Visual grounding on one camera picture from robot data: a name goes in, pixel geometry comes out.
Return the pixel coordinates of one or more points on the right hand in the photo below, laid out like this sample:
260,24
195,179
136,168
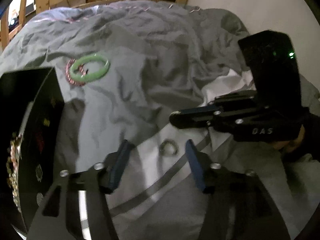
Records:
289,146

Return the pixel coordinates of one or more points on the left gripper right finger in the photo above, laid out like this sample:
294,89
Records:
239,206

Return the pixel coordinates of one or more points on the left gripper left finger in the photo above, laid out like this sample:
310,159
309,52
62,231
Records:
58,216

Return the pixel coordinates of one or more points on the green jade bangle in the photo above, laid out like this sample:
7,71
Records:
88,68

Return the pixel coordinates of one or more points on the grey duvet cover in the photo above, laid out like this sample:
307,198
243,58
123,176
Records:
163,58

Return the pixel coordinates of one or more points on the black jewelry box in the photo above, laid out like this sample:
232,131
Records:
31,109

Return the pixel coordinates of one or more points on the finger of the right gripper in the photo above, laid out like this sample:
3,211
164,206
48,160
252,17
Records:
202,119
230,99

